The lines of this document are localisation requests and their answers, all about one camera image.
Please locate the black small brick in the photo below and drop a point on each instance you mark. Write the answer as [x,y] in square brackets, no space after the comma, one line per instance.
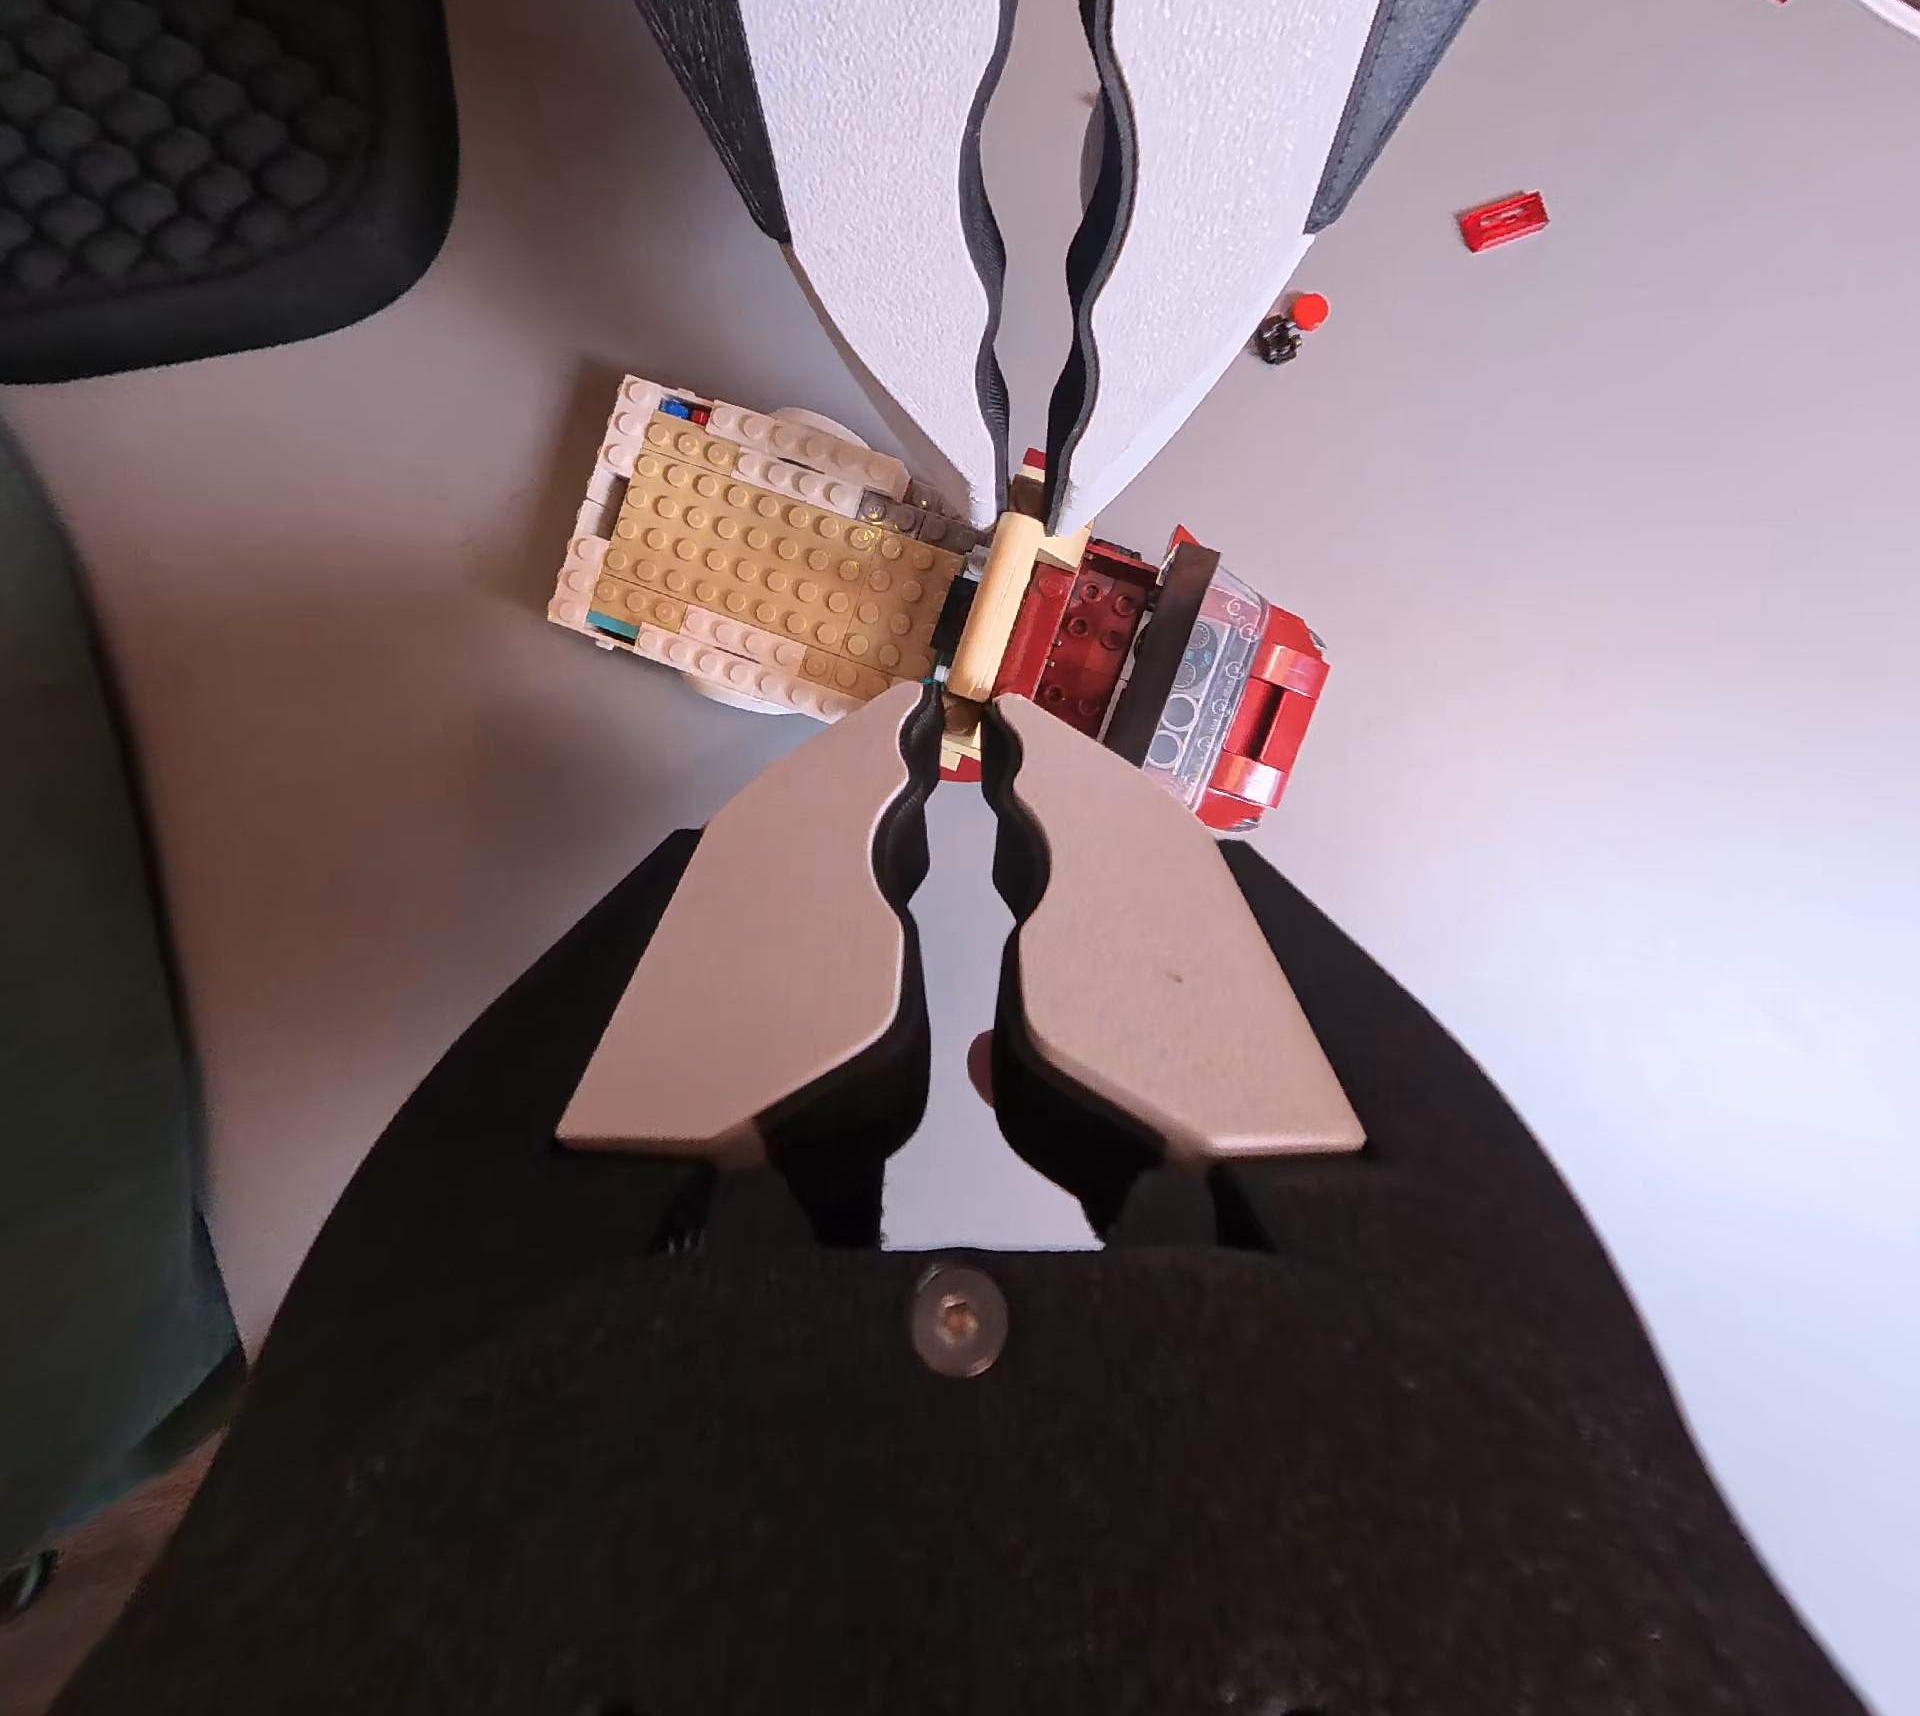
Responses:
[1280,339]

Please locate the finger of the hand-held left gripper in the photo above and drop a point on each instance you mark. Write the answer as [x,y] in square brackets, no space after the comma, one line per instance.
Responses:
[855,23]
[1245,23]

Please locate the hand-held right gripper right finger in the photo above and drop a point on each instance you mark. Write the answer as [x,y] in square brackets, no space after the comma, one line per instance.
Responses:
[1168,982]

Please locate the red round stud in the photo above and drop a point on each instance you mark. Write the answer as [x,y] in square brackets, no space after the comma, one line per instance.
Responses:
[1311,313]

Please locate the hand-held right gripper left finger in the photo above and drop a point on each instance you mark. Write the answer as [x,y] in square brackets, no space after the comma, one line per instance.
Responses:
[750,964]

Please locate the transparent red tile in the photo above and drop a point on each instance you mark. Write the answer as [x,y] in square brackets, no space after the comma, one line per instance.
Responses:
[1504,222]

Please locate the grey desk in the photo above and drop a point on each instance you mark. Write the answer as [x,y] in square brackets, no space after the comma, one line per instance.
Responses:
[1501,695]

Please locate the red tan brick toy truck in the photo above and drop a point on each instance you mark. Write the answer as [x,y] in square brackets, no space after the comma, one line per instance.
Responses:
[750,545]

